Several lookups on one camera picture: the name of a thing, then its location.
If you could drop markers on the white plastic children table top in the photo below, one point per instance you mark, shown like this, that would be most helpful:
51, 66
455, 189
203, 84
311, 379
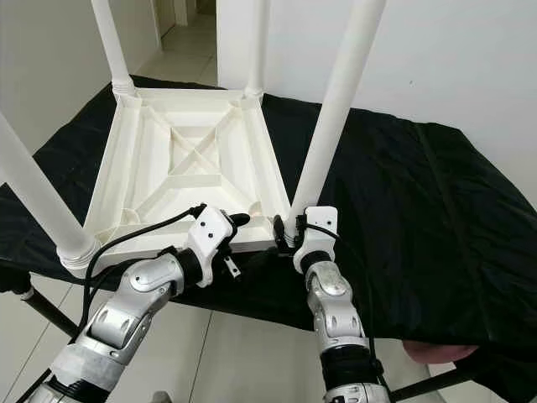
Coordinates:
134, 168

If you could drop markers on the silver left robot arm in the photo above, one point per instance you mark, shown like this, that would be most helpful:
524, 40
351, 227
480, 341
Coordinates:
134, 306

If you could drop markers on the grey left robot foot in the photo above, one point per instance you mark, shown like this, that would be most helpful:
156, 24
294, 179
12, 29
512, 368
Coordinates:
161, 397

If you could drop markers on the pink stool seat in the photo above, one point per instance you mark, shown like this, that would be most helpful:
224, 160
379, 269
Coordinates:
440, 351

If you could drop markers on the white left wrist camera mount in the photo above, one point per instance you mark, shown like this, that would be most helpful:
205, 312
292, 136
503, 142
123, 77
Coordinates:
210, 231

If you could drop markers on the black metal frame leg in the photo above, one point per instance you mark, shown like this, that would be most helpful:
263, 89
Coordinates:
50, 315
432, 386

